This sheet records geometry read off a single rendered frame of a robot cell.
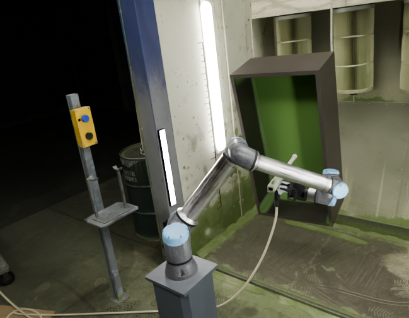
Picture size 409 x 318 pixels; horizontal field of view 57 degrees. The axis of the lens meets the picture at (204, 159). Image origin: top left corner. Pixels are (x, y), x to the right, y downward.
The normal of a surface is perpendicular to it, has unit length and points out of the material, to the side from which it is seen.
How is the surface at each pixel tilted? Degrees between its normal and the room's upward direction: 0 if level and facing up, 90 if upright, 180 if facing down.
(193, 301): 90
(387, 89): 90
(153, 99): 90
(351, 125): 57
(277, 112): 102
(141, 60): 90
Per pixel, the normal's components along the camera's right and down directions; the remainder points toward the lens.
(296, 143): -0.50, 0.52
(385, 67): -0.62, 0.33
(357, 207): -0.58, -0.24
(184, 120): 0.78, 0.11
